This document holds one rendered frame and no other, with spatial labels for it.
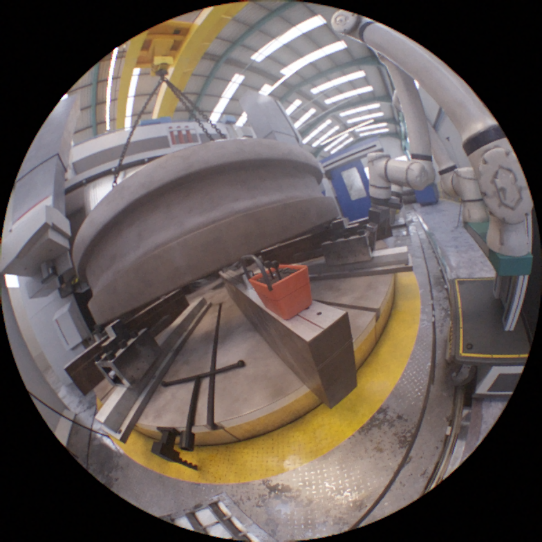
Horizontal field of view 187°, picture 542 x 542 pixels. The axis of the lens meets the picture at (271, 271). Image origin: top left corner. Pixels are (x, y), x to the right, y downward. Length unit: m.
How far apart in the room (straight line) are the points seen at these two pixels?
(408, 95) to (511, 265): 0.60
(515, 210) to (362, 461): 0.96
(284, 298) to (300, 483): 0.87
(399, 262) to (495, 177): 1.25
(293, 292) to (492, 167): 0.59
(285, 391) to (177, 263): 0.90
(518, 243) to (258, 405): 1.10
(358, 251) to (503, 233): 1.16
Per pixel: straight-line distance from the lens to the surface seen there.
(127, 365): 1.23
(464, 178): 1.08
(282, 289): 0.44
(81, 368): 2.38
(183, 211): 1.22
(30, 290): 4.19
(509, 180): 0.45
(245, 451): 1.10
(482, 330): 0.98
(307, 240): 2.64
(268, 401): 0.79
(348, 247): 1.48
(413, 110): 0.71
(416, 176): 0.55
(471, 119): 0.50
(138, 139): 7.53
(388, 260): 1.55
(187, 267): 1.04
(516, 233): 0.67
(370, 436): 0.97
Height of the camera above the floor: 0.94
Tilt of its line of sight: 12 degrees down
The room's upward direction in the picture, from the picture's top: 22 degrees counter-clockwise
